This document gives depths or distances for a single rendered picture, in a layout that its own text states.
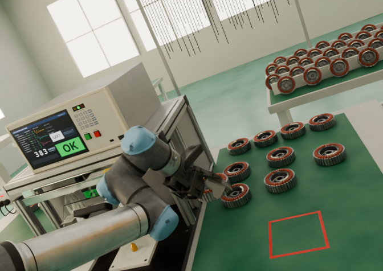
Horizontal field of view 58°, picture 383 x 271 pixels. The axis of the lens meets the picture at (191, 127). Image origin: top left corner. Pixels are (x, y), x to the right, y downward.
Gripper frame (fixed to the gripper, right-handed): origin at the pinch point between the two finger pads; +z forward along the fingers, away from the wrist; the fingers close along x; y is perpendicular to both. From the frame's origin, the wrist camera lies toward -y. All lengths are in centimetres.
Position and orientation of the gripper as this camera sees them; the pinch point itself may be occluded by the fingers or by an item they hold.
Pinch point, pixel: (213, 188)
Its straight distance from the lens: 106.7
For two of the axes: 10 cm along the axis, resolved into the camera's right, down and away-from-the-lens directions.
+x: 7.8, -1.4, -6.1
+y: -2.3, 8.5, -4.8
